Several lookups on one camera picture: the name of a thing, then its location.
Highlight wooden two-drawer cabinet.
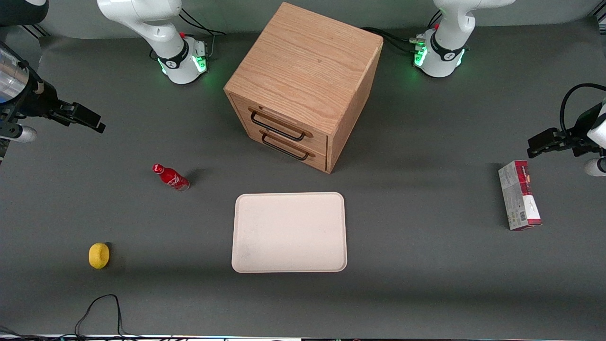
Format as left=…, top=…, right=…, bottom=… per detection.
left=223, top=2, right=384, bottom=175

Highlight black metal drawer handle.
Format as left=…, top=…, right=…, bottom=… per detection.
left=250, top=111, right=307, bottom=142
left=261, top=133, right=311, bottom=162

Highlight red cola bottle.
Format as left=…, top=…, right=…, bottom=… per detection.
left=152, top=163, right=191, bottom=192

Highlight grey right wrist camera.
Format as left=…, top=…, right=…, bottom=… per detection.
left=0, top=124, right=38, bottom=143

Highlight wooden drawer with handle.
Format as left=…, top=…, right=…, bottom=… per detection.
left=246, top=127, right=328, bottom=172

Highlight yellow lemon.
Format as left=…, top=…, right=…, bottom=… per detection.
left=89, top=242, right=111, bottom=270

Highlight black looped gripper cable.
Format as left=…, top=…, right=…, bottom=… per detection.
left=560, top=83, right=606, bottom=138

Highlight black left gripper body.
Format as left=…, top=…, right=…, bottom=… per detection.
left=566, top=103, right=604, bottom=158

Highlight black arm base cables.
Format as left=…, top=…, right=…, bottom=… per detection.
left=362, top=9, right=444, bottom=55
left=149, top=7, right=228, bottom=61

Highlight wooden cabinet door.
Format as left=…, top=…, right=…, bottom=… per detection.
left=229, top=93, right=329, bottom=153

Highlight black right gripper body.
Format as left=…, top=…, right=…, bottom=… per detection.
left=19, top=76, right=72, bottom=125

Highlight grey and red carton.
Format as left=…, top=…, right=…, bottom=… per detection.
left=498, top=160, right=543, bottom=232

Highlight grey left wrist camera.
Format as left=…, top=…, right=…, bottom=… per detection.
left=584, top=158, right=606, bottom=177

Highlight thin black table cable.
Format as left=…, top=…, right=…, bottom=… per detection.
left=0, top=294, right=190, bottom=341

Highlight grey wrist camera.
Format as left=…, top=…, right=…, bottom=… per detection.
left=0, top=124, right=38, bottom=143
left=584, top=158, right=606, bottom=177

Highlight cream plastic tray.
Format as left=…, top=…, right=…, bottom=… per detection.
left=231, top=191, right=348, bottom=274

